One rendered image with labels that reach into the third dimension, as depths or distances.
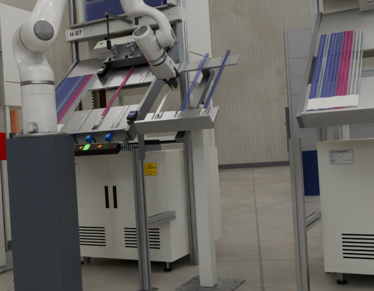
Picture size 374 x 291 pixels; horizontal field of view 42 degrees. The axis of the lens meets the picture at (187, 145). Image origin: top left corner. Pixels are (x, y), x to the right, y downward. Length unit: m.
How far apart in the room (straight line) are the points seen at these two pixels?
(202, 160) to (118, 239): 0.75
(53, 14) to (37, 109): 0.35
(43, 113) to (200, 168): 0.74
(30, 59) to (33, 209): 0.55
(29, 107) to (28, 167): 0.21
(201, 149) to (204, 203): 0.24
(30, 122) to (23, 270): 0.51
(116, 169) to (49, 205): 0.91
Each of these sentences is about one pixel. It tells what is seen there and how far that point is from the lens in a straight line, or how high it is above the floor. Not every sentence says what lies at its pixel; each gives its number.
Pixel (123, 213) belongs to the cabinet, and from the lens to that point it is 2.59.
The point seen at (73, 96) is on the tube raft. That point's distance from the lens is 2.66.
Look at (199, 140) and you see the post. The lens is 2.13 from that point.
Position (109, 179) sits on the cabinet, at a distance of 2.62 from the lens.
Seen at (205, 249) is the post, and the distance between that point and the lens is 2.18.
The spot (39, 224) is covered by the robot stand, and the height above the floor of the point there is 0.40.
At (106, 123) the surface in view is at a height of 0.76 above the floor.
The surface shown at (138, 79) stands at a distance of 2.50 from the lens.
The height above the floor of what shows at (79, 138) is 0.70.
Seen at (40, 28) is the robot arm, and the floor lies 1.07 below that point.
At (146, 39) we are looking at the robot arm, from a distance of 2.01.
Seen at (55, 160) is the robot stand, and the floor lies 0.61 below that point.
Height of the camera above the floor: 0.63
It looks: level
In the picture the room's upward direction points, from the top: 3 degrees counter-clockwise
